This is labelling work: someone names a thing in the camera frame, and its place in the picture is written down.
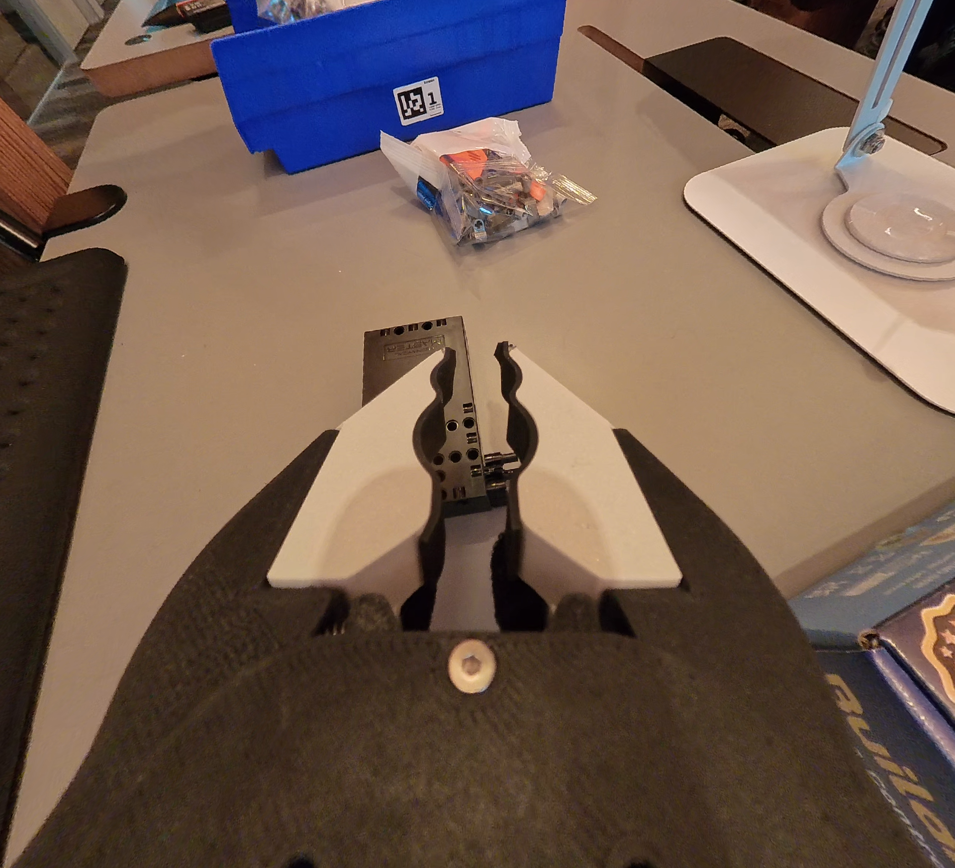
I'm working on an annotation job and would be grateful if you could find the wood-edged grey desk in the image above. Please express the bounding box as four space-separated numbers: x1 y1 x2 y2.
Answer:
79 0 247 99

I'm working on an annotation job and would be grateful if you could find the brown bag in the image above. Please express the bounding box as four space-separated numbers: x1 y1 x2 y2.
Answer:
750 0 896 50

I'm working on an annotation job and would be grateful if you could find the black desk cable cover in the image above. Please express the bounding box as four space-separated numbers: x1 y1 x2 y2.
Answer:
576 25 950 158

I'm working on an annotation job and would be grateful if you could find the clear bag of orange parts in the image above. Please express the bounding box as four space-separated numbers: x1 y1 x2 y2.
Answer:
378 116 599 250

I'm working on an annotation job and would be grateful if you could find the blue plastic bin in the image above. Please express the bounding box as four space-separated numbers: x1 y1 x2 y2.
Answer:
209 0 580 177

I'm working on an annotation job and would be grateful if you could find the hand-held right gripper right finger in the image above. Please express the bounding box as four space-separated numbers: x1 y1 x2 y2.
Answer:
492 341 685 591

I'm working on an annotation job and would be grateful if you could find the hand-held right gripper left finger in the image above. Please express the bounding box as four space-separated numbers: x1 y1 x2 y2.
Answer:
267 347 460 593

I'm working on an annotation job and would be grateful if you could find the blue robot kit box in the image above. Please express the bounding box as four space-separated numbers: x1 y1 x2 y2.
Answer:
789 506 955 868

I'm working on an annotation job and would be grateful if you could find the white book stand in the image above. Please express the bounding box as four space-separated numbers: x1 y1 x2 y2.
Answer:
682 0 955 415

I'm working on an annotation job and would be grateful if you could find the black perforated plastic block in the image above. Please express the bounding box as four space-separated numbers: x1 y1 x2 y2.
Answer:
363 314 521 512

